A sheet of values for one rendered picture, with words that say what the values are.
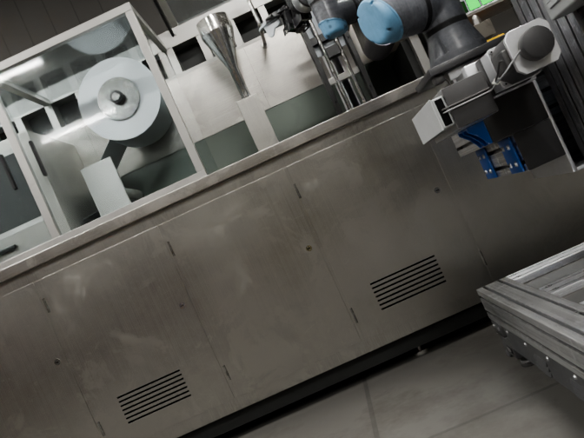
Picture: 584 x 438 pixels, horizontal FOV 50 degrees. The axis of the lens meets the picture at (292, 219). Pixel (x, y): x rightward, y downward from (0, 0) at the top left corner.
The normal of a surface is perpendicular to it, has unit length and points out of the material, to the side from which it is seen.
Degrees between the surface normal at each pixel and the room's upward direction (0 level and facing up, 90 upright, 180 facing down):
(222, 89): 90
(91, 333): 90
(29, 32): 90
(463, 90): 90
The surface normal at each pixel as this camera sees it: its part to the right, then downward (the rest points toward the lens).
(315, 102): -0.04, 0.00
